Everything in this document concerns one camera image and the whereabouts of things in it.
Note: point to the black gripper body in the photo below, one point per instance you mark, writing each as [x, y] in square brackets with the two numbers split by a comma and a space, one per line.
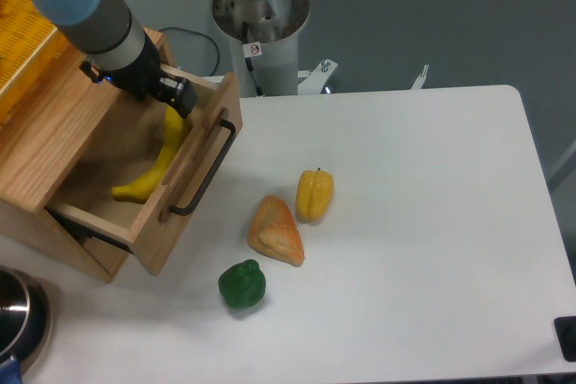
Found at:
[140, 78]

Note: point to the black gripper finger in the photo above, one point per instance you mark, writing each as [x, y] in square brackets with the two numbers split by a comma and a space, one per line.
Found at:
[179, 94]

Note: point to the yellow toy banana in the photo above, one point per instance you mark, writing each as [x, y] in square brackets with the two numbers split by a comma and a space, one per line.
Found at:
[139, 190]

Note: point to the open wooden top drawer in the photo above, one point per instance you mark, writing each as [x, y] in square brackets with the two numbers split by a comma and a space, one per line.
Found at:
[124, 146]

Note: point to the wooden drawer cabinet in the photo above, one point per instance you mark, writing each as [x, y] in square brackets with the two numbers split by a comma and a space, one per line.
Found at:
[42, 139]

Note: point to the yellow plastic basket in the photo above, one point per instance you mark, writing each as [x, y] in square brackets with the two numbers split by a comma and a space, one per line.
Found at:
[28, 43]

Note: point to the yellow toy bell pepper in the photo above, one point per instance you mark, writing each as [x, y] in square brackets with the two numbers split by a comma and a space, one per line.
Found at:
[315, 192]

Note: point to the orange toy bread wedge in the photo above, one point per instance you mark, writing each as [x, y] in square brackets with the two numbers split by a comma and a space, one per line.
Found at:
[273, 232]

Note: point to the green toy bell pepper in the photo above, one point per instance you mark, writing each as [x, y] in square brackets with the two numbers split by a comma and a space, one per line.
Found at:
[243, 285]

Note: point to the steel pot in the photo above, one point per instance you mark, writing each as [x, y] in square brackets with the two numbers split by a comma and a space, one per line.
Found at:
[26, 318]

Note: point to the blue object at corner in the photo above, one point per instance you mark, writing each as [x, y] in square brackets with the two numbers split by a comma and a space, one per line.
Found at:
[10, 371]

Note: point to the black device at table edge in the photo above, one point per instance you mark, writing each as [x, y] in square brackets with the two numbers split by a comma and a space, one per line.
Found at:
[565, 328]

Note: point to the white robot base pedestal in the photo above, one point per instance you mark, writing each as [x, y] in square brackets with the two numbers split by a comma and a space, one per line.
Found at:
[263, 37]

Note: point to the white table mounting bracket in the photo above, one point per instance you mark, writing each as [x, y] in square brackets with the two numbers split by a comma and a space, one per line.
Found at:
[314, 81]

